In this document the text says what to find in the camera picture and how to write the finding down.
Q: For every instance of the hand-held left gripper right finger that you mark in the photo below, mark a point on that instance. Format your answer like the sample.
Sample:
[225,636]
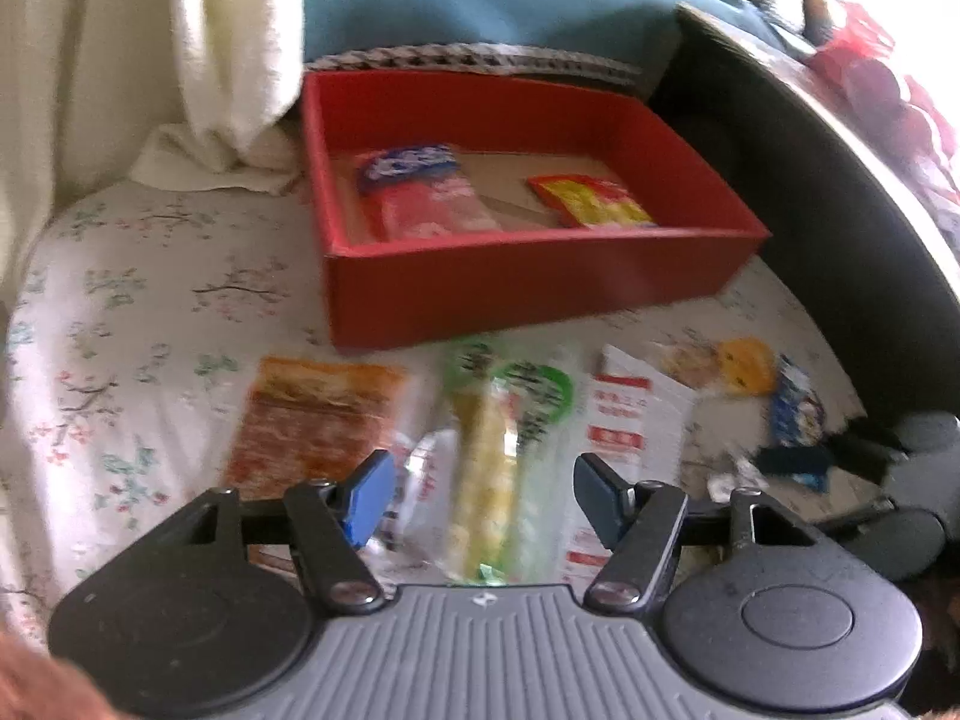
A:
[598,495]

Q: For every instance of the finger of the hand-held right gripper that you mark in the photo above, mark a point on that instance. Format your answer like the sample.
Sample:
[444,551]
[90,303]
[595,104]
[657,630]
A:
[862,446]
[787,461]

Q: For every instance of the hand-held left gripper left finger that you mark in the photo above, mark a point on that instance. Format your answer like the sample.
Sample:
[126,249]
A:
[365,495]

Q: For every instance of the blue white snack packet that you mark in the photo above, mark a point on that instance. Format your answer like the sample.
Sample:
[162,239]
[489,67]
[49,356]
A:
[796,405]

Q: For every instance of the orange brown snack packet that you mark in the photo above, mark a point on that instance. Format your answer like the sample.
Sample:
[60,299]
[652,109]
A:
[311,420]

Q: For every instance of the green bamboo shoot packet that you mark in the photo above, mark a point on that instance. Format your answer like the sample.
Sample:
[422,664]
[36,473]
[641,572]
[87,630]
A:
[499,457]

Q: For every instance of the clear orange snack packet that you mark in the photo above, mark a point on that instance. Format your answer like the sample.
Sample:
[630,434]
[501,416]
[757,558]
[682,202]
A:
[720,367]

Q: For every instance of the red cardboard box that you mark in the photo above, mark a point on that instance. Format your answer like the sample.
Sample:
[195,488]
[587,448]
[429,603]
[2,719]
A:
[525,281]

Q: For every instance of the white red-labelled packet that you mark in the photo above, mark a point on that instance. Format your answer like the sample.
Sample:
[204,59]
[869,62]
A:
[626,412]

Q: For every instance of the dark curved furniture edge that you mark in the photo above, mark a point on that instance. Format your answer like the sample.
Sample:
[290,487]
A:
[810,187]

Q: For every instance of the floral bedsheet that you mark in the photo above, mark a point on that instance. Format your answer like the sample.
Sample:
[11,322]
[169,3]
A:
[150,330]

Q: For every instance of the red yellow snack packet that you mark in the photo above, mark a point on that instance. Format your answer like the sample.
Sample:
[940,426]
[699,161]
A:
[592,202]

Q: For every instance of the pink snack packet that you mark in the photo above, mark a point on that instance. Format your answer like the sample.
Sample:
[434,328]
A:
[431,191]

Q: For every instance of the red blurred objects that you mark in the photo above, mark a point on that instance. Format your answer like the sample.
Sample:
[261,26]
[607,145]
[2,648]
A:
[892,90]

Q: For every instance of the cream towel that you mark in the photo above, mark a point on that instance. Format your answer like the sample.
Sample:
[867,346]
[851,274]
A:
[217,52]

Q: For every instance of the teal blanket with patterned trim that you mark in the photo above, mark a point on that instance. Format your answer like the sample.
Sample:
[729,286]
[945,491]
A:
[480,0]

